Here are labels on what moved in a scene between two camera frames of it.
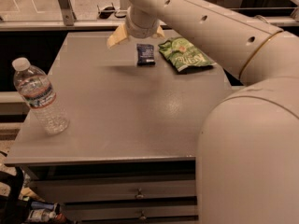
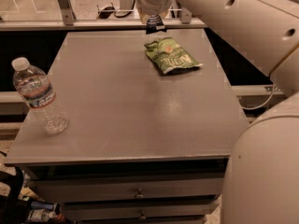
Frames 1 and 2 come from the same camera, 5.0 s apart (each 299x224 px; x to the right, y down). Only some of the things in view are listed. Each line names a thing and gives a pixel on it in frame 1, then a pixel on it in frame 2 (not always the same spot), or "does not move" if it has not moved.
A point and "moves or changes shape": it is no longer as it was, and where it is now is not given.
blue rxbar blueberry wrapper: (146, 55) moves or changes shape
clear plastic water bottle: (38, 91) does not move
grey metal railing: (64, 20) does not move
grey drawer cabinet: (128, 152) does not move
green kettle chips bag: (183, 54) -> (166, 54)
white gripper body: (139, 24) -> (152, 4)
